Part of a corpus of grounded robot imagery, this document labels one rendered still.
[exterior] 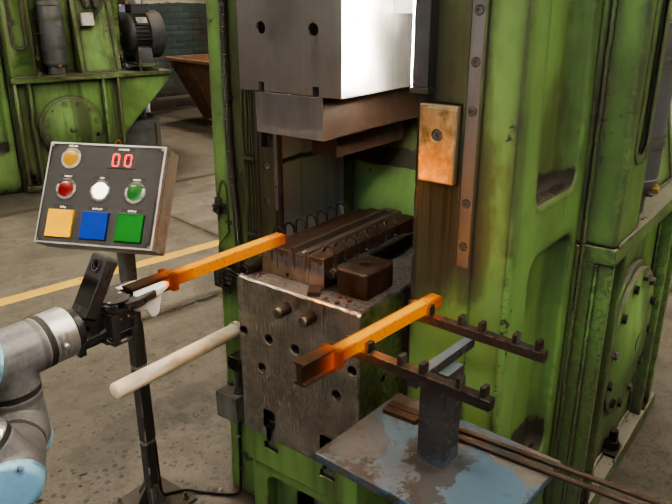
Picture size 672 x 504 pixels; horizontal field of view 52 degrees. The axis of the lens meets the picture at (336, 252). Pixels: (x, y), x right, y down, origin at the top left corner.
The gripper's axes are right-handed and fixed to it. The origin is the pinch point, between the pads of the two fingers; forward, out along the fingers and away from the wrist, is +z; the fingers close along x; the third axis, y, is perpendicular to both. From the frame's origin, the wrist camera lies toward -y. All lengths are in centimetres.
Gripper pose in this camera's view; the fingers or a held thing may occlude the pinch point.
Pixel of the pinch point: (159, 280)
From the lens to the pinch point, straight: 136.6
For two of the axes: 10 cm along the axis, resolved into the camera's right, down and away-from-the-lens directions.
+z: 6.0, -3.0, 7.4
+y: 0.0, 9.3, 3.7
